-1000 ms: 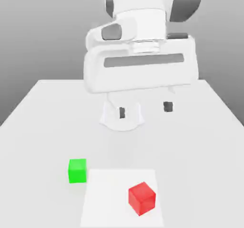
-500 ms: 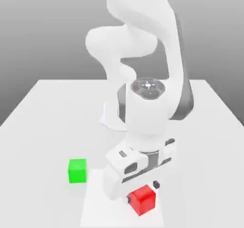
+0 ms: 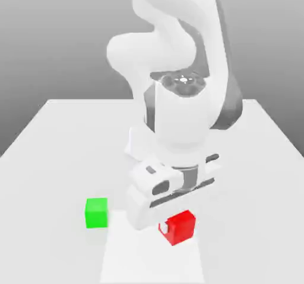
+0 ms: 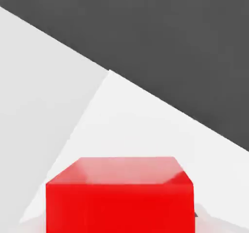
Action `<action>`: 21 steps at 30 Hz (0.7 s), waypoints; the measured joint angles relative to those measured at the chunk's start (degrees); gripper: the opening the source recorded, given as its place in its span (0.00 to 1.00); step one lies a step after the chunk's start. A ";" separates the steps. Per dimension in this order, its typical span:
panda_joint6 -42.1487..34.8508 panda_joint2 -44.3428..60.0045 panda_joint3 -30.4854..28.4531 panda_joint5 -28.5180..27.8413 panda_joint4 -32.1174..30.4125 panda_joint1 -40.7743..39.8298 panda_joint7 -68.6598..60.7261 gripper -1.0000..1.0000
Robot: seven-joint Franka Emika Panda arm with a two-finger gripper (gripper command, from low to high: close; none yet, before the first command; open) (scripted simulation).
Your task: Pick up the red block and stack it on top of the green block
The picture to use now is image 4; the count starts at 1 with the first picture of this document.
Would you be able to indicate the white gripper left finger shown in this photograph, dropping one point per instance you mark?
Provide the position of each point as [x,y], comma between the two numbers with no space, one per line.
[37,227]

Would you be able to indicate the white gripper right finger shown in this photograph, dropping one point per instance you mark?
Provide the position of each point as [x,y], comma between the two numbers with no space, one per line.
[206,222]

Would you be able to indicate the small red cube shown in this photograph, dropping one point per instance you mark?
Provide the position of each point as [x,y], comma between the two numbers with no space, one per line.
[119,203]

